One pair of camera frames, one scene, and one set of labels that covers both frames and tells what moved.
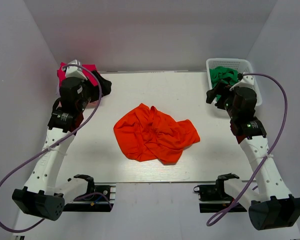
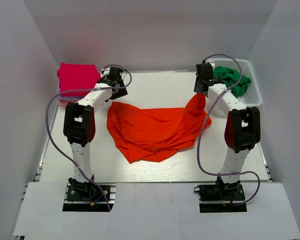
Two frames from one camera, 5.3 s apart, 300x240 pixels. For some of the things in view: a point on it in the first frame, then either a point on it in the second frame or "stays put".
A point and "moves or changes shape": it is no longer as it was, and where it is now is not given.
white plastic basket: [243, 66] stays put
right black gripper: [218, 89] → [196, 87]
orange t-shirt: [145, 134] moves or changes shape
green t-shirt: [218, 74] stays put
